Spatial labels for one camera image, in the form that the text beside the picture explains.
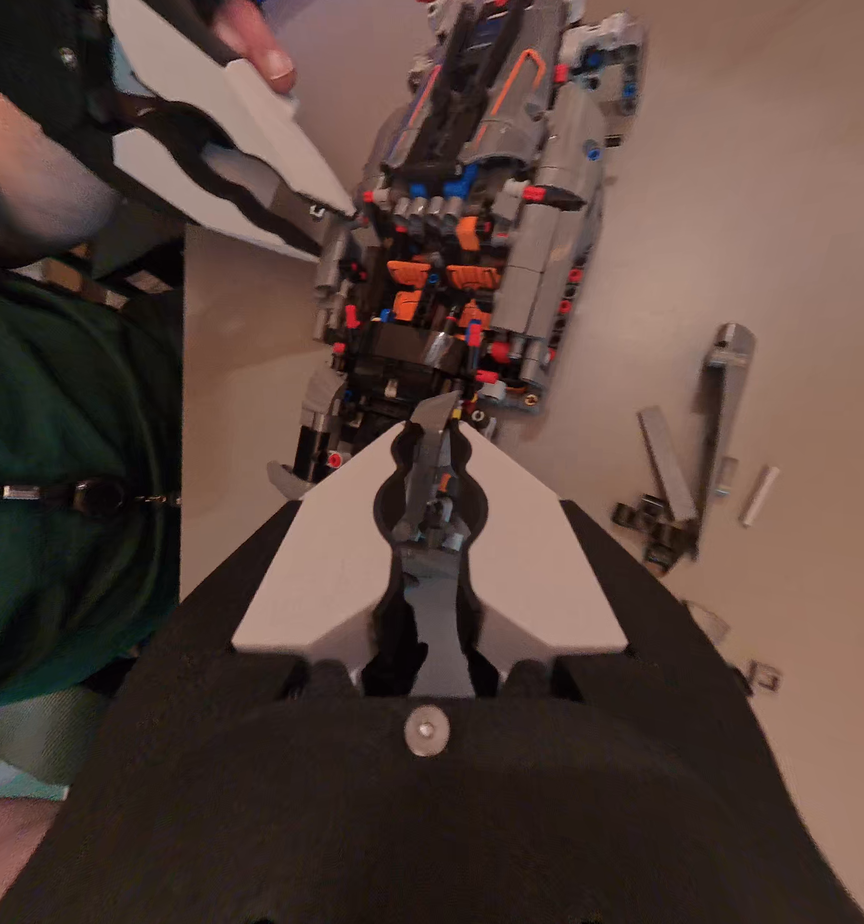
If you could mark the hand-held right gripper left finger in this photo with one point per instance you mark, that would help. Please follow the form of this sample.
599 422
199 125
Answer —
309 577

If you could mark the dark lego door assembly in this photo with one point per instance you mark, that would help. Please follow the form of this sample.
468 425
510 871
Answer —
666 462

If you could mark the person's left hand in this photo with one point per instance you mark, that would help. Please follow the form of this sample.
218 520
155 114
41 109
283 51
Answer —
259 43

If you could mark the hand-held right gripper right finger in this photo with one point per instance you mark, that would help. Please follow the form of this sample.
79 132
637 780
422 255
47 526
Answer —
547 577

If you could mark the small white tube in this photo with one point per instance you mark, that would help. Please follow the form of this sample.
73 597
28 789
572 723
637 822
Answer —
758 496

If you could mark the person's left forearm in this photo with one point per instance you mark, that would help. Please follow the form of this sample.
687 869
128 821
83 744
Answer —
28 188

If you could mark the grey and black lego car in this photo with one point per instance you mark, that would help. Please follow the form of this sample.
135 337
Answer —
533 238

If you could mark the grey lego fender piece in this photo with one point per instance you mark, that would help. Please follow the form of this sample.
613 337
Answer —
428 447

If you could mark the long grey lego panel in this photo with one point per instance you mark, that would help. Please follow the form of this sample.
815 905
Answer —
731 346

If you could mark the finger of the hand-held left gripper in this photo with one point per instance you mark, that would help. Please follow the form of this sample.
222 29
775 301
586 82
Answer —
158 188
259 123

